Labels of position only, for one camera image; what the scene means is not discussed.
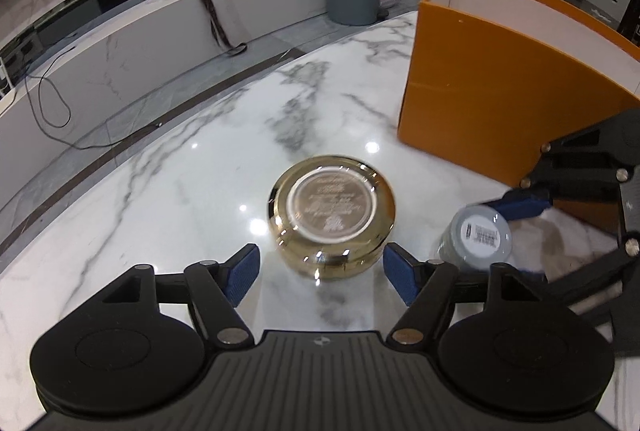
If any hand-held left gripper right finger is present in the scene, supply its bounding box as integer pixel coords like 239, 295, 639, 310
382, 242, 563, 346

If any black cable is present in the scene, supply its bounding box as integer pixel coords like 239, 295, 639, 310
22, 43, 166, 150

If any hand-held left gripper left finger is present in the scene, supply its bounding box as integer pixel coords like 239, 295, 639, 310
92, 243, 262, 346

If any gold round tin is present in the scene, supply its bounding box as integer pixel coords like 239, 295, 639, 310
266, 155, 398, 282

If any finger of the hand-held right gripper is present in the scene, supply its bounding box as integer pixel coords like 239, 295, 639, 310
480, 107, 640, 221
515, 238, 640, 357

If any small grey jar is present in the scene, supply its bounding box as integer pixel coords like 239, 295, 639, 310
437, 203, 515, 273

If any white marble tv bench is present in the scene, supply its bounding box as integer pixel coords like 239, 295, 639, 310
0, 0, 336, 152

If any orange cardboard box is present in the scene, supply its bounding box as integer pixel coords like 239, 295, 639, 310
397, 0, 640, 237

